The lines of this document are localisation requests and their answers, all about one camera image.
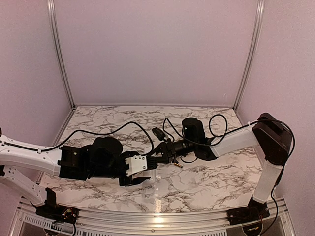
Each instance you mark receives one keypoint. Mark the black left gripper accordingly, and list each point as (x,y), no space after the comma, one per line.
(131,181)

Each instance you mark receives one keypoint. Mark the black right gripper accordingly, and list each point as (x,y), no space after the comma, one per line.
(162,148)

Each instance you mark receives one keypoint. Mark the white remote control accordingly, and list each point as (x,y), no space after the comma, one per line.
(147,173)

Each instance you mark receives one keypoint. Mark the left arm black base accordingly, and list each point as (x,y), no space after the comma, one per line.
(59,213)

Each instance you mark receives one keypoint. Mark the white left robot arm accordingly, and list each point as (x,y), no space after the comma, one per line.
(15,154)

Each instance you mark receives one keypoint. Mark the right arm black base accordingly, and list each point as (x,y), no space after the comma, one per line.
(247,214)

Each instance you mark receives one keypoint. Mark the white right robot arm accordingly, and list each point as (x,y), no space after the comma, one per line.
(272,138)

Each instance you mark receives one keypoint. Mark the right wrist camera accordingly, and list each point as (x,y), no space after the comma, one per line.
(162,135)

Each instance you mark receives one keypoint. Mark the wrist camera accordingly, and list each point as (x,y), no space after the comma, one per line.
(162,135)
(139,163)

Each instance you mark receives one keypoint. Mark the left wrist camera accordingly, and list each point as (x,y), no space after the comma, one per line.
(139,163)

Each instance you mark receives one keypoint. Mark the front aluminium frame rail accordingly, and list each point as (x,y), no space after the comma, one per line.
(92,222)

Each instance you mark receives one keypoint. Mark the right rear aluminium frame post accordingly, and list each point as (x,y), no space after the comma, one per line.
(251,54)

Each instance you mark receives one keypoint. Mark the aluminium frame post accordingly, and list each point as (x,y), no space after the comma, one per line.
(58,50)
(251,54)

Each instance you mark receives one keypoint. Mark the left rear aluminium frame post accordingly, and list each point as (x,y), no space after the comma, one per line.
(58,50)

